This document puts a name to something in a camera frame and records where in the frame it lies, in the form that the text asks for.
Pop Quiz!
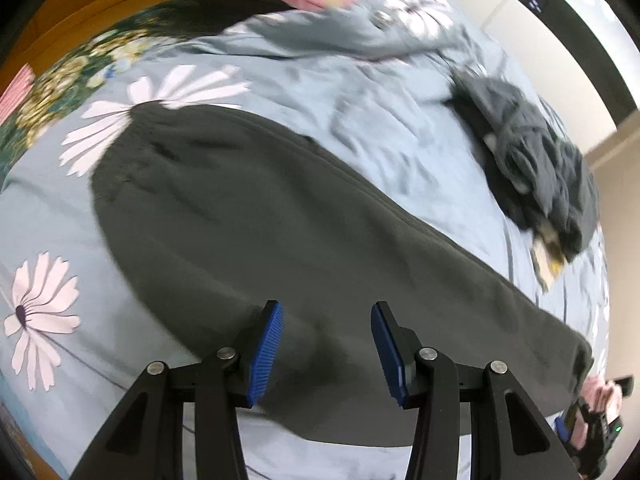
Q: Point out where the dark green fleece garment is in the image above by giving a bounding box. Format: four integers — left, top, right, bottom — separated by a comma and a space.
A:
91, 102, 592, 448

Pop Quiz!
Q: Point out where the dark floral blanket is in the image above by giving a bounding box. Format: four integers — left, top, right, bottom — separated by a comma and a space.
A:
1, 0, 289, 178

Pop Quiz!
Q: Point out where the black and white wardrobe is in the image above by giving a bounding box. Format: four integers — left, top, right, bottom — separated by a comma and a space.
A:
518, 0, 639, 126

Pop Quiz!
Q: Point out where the blue floral bed quilt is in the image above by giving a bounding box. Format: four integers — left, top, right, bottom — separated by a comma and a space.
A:
1, 0, 608, 479

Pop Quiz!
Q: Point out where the right hand in black glove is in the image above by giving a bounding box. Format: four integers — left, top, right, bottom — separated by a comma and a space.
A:
570, 375, 623, 450

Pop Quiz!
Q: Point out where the orange wooden headboard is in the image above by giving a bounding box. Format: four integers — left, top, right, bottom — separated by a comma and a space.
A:
1, 0, 166, 88

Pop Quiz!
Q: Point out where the crumpled grey blue clothing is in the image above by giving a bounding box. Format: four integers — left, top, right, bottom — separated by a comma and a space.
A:
449, 70, 600, 261

